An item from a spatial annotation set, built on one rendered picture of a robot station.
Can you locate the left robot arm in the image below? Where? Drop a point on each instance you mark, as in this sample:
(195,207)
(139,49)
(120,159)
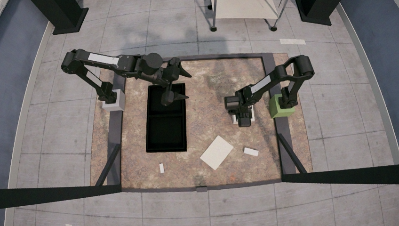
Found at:
(139,66)

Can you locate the white sheet of paper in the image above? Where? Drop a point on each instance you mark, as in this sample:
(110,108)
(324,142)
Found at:
(216,152)

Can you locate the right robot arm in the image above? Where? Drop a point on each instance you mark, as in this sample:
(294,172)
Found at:
(303,71)

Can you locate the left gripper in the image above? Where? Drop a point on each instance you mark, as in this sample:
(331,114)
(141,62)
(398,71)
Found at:
(168,97)

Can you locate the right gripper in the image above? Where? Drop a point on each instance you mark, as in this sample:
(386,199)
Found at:
(244,120)

